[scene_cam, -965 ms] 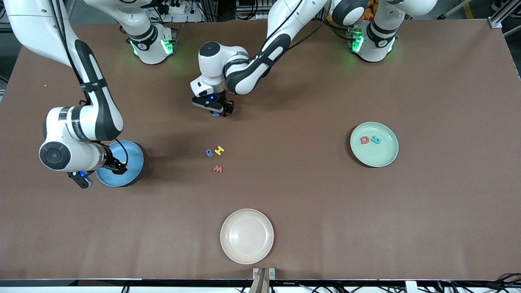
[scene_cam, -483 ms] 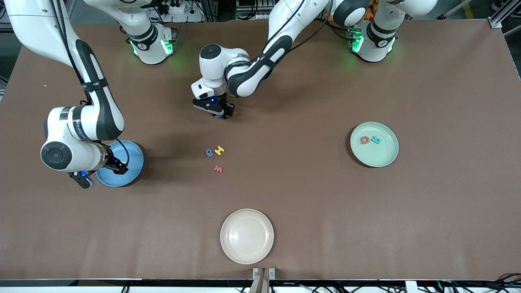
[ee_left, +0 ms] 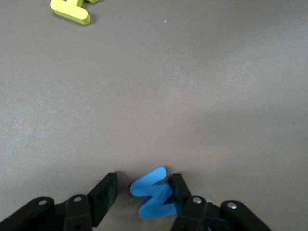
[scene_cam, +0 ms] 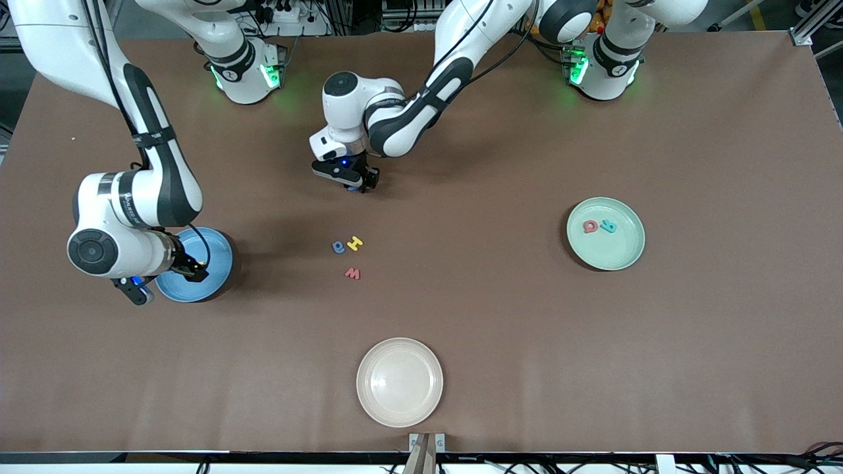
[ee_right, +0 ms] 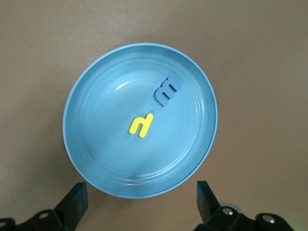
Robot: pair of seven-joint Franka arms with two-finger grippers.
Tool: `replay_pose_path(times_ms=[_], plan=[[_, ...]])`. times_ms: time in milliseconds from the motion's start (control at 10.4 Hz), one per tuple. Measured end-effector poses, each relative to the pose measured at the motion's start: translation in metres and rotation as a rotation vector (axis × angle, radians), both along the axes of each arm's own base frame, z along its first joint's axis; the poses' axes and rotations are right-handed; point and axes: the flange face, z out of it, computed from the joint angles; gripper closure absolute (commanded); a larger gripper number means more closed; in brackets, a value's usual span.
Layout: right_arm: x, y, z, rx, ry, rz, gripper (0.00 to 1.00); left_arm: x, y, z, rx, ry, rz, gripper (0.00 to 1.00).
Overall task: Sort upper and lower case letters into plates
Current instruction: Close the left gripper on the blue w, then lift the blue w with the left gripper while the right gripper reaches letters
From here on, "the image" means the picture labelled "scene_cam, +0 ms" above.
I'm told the blue plate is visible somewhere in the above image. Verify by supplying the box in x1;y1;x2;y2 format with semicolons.
154;227;234;303

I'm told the white power strip with plugs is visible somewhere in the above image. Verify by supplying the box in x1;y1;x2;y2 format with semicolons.
254;0;330;37

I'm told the white socket strip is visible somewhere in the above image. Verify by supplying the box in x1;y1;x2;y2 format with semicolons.
382;0;449;34

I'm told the beige plate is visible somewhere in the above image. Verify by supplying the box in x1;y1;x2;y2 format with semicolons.
356;338;444;429

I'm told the pale green plate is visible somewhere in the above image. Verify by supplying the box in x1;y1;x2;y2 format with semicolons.
566;197;646;271

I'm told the brown table cover sheet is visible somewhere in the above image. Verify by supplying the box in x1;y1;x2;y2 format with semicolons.
0;30;843;455

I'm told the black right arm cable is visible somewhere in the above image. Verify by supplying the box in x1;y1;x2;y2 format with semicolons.
79;0;211;265

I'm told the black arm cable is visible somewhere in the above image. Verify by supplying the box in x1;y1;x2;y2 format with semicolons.
79;0;211;265
421;0;541;99

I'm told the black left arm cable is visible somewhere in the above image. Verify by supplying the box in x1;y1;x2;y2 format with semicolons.
421;0;541;99

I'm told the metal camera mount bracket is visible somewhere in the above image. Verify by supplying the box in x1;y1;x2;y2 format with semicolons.
403;433;446;474

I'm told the aluminium frame profile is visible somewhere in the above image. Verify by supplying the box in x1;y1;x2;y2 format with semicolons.
789;0;843;48

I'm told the cable bundle under table edge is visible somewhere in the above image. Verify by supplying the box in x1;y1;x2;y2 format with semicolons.
715;441;843;474

